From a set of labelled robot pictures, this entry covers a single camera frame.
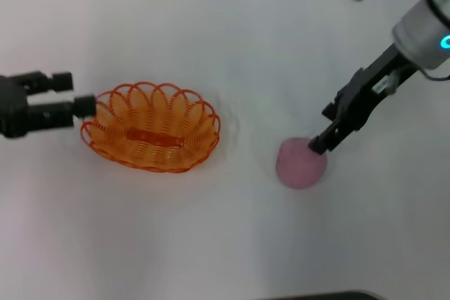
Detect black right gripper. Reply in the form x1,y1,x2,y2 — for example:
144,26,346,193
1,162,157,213
308,42,421,155

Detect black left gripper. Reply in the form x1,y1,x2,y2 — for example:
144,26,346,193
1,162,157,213
0,70,97,140

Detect pink peach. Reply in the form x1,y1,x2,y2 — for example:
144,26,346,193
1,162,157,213
275,136,328,191

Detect orange plastic wire basket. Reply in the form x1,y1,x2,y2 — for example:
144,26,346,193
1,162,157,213
80,81,221,174

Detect dark rounded robot base edge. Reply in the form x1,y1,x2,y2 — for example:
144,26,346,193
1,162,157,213
276,290,384,300

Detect thin dark cable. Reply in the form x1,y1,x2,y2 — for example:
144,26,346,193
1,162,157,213
421,67,450,81

